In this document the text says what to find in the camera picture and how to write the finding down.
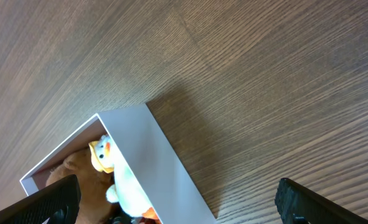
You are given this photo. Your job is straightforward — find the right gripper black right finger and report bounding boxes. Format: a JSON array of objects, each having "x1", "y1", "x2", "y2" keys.
[{"x1": 275, "y1": 178, "x2": 368, "y2": 224}]

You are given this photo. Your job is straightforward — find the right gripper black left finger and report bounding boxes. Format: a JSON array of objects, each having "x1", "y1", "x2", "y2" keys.
[{"x1": 0, "y1": 174, "x2": 81, "y2": 224}]

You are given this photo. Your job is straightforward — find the brown plush bear toy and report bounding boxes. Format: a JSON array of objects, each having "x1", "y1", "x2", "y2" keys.
[{"x1": 46, "y1": 149, "x2": 115, "y2": 224}]

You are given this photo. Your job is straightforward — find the white plush duck toy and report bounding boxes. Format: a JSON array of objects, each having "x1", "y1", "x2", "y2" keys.
[{"x1": 88, "y1": 135, "x2": 161, "y2": 223}]

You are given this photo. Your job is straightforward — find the white cardboard box pink interior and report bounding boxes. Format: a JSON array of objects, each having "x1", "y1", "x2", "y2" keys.
[{"x1": 20, "y1": 104, "x2": 217, "y2": 223}]

